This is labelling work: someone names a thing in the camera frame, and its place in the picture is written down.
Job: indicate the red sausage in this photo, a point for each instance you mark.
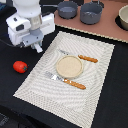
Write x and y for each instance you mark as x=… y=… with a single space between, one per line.
x=20 y=66

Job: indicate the pink stove board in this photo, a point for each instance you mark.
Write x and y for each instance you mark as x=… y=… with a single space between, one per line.
x=106 y=27

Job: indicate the dark grey pot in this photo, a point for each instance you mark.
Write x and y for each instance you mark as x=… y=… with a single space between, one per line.
x=90 y=13

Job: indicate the grey frying pan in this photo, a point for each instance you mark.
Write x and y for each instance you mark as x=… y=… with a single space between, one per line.
x=67 y=9

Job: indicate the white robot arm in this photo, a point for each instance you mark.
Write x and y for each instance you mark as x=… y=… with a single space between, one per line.
x=27 y=8

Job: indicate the beige bowl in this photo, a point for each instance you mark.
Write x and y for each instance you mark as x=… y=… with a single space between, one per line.
x=123 y=14

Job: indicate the fork with wooden handle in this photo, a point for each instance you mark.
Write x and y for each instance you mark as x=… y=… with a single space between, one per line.
x=67 y=81

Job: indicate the knife with wooden handle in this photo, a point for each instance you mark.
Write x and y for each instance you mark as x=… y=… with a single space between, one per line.
x=80 y=56

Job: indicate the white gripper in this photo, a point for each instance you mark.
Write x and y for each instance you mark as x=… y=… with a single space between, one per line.
x=26 y=32

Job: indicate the round beige plate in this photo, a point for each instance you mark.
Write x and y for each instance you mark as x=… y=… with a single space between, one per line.
x=69 y=66

